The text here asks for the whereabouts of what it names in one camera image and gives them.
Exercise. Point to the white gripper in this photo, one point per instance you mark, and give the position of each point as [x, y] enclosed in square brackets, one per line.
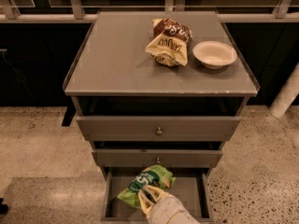
[163, 206]

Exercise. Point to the green rice chip bag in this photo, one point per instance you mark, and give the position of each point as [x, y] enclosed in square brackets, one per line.
[155, 175]

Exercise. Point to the brown yellow chip bag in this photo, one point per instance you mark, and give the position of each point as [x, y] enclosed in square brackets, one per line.
[170, 42]

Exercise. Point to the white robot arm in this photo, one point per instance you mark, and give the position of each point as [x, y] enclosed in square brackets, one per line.
[161, 207]

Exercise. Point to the grey bottom drawer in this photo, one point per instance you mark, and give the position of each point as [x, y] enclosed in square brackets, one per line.
[190, 187]

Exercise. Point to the grey drawer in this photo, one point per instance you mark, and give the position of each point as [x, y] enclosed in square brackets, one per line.
[190, 187]
[146, 157]
[143, 128]

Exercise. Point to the grey middle drawer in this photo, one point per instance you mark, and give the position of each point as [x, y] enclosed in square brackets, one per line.
[146, 157]

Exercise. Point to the brass top drawer knob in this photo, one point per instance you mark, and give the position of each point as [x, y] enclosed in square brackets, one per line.
[159, 131]

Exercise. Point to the grey top drawer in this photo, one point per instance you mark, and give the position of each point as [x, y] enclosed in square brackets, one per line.
[143, 128]

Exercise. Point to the grey drawer cabinet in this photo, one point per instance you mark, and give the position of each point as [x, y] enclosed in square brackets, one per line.
[114, 76]

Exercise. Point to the black object at floor edge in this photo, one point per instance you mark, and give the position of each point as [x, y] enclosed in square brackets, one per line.
[3, 207]

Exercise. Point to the white paper bowl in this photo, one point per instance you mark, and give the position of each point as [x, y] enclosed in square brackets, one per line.
[214, 54]

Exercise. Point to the white pole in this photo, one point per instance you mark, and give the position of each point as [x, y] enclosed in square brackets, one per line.
[287, 94]

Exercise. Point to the white metal railing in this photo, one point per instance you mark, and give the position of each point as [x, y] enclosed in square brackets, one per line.
[228, 11]

